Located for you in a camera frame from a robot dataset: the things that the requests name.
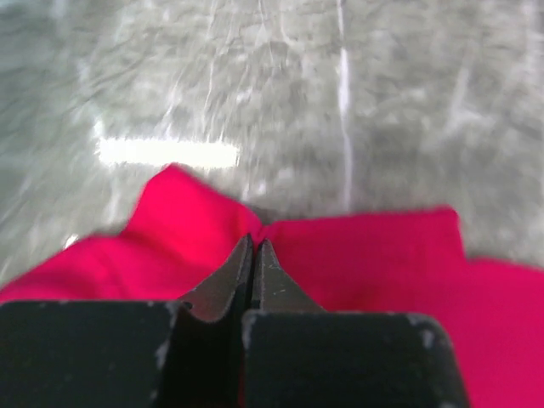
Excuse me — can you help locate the magenta t-shirt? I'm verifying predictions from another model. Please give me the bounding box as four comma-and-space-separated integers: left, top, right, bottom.
1, 165, 543, 407

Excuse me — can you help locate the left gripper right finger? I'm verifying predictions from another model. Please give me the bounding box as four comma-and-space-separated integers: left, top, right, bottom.
241, 241, 469, 407

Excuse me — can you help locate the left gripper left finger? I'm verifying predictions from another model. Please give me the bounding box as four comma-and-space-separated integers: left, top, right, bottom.
1, 236, 253, 407

